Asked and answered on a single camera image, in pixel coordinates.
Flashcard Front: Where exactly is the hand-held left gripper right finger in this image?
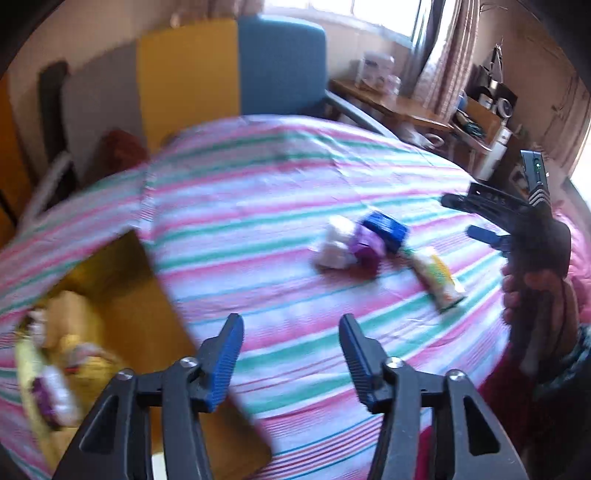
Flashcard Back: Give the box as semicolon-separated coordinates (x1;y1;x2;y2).
338;314;529;480

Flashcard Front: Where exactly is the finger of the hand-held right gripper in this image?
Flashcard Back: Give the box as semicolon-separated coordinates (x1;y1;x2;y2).
466;225;512;252
441;182;528;214

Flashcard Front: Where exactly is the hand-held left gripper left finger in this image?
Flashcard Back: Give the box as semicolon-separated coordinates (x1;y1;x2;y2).
52;313;245;480

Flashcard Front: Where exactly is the white carton box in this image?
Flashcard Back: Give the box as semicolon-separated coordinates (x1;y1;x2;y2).
406;247;467;312

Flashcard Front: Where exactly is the yellow box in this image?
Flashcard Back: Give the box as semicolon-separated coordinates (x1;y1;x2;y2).
14;228;273;480

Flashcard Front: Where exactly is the large yellow sponge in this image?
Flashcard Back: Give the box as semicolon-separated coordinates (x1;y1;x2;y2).
50;291;101;352

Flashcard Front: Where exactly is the person's right forearm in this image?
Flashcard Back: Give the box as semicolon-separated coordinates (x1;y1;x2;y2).
526;323;591;480

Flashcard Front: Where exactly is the person's right hand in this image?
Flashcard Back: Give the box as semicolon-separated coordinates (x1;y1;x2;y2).
501;271;581;376

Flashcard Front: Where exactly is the red quilt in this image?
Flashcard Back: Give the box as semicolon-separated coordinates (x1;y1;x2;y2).
554;203;591;324

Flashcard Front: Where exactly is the cluttered wooden shelf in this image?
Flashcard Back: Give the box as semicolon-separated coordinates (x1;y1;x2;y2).
452;46;518;181

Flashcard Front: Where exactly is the small blue box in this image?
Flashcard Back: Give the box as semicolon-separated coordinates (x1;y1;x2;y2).
361;211;411;254

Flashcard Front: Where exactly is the wooden desk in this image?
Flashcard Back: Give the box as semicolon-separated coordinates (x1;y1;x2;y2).
330;78;453;144

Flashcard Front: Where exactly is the striped beige curtain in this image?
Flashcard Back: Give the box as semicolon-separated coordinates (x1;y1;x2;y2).
411;0;481;121

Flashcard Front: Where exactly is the white appliance box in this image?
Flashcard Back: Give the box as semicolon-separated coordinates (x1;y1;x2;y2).
360;53;395;88

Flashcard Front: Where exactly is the crumpled purple wrapper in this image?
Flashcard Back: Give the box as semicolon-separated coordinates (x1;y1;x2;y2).
33;373;62;418

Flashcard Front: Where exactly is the striped pink green blanket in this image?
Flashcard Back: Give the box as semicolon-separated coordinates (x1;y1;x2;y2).
0;114;513;480

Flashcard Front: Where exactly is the window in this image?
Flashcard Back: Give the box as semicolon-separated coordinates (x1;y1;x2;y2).
263;0;430;47

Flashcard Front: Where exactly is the dark red cushion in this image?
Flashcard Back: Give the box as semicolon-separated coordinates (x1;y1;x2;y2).
95;130;151;176

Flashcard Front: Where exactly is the grey yellow blue chair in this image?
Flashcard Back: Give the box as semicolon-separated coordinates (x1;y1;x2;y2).
60;14;393;153

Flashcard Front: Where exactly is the white curved armrest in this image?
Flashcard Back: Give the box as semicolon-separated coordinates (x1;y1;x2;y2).
23;152;75;222

